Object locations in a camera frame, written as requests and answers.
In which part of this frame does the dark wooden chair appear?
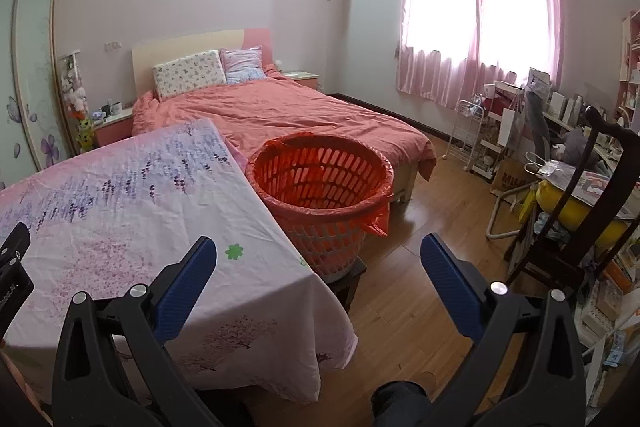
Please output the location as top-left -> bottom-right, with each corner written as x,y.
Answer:
504,106 -> 639,295

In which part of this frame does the lavender print table cloth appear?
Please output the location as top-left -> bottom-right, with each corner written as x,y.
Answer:
1,119 -> 358,402

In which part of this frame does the floral sliding wardrobe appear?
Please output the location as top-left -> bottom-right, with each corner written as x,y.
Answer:
0,0 -> 74,188

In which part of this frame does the yellow cushion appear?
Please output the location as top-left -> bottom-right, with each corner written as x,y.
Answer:
536,181 -> 629,249

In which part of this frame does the pink bedside table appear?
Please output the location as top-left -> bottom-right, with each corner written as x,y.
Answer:
283,70 -> 319,91
94,107 -> 132,147

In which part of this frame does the white mug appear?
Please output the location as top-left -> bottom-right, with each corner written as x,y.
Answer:
111,102 -> 122,116

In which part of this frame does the black stool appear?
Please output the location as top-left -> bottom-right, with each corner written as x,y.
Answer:
328,258 -> 367,313

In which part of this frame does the cluttered desk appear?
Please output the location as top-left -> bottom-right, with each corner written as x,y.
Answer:
485,10 -> 639,172

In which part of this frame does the cream pink headboard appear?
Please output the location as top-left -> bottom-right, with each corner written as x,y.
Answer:
131,28 -> 273,98

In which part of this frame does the orange laundry basket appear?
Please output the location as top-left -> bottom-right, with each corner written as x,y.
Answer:
245,132 -> 394,283

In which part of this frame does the orange plastic bin liner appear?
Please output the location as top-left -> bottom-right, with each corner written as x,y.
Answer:
245,132 -> 394,236

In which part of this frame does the floral white pillow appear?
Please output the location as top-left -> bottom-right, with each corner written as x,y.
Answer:
152,50 -> 227,101

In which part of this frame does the coral bed duvet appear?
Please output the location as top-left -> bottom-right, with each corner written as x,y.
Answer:
132,65 -> 437,180

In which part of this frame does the pink striped pillow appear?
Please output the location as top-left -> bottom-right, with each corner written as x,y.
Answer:
219,46 -> 266,84

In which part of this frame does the far pink bedside table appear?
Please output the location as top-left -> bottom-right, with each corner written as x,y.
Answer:
283,70 -> 319,91

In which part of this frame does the pink window curtain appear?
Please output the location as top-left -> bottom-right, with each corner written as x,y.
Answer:
396,0 -> 564,108

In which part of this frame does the white wire rack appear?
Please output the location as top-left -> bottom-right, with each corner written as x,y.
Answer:
442,94 -> 485,172

